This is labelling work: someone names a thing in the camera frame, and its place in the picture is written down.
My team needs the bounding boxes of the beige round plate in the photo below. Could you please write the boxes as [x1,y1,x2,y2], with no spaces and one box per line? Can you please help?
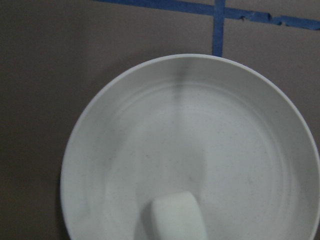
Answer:
[60,54,320,240]

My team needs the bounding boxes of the white steamed bun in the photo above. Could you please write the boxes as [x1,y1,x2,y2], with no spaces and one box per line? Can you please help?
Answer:
[150,191,208,240]

